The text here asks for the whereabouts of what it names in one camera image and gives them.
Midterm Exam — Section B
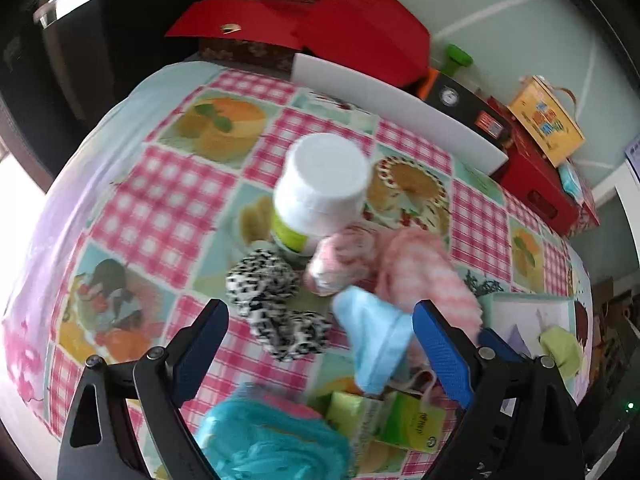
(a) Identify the pink floral scrunchie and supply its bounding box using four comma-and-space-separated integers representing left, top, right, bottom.
304, 227, 377, 297

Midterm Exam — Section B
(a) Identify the teal cloth bundle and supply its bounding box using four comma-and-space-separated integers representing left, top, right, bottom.
196, 384, 353, 480

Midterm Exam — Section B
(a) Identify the blue wet wipes pack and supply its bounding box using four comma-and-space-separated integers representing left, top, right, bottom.
557, 161, 587, 205

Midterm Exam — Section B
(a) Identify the blue face mask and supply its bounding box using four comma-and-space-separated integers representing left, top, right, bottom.
331, 285, 416, 395

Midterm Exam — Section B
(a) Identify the white bottle with green label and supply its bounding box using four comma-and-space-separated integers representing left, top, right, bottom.
270, 132, 372, 257

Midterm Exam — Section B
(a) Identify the black box with round gauge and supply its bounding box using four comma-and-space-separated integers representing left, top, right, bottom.
417, 70, 515, 150

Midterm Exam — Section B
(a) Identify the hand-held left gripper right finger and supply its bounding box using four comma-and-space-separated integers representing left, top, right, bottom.
412, 300, 586, 480

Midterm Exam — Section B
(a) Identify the green dumbbell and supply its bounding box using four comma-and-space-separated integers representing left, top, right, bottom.
444, 44, 474, 75

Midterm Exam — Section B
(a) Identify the dark cabinet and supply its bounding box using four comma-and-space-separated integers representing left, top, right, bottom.
0, 0, 213, 181

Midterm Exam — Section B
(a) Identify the red box with gold clasp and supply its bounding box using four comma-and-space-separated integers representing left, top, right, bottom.
165, 0, 321, 75

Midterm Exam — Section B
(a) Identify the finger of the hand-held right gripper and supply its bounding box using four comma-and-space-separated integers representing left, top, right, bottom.
477, 329, 523, 361

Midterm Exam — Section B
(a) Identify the black and white leopard scrunchie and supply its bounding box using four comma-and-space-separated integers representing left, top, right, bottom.
225, 247, 333, 362

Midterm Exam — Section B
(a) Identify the large red gift box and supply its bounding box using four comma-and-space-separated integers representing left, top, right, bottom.
265, 0, 432, 90

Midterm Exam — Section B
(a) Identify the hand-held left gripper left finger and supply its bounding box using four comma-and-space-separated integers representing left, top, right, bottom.
57, 299, 230, 480

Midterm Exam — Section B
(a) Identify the small green tissue pack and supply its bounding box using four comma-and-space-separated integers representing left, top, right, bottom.
325, 391, 383, 436

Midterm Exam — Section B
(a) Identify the red cardboard box with handle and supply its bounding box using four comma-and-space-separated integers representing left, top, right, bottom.
491, 145, 581, 237

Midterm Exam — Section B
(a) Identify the yellow carry box with handle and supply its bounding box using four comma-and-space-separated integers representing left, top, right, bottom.
507, 75, 587, 167

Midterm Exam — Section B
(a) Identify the white board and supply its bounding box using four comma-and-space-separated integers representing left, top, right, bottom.
291, 52, 510, 177

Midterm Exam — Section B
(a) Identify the pink fluffy towel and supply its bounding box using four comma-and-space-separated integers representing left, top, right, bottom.
374, 230, 485, 361

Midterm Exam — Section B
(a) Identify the white shelf unit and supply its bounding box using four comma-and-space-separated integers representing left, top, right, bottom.
611, 162, 640, 266

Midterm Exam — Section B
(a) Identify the pink patterned box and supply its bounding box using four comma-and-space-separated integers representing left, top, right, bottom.
565, 187, 602, 235

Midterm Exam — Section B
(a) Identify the light green cloth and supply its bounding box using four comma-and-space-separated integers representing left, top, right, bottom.
539, 326, 584, 380

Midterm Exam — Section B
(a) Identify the white tray with teal rim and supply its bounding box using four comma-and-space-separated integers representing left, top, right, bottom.
477, 291, 587, 407

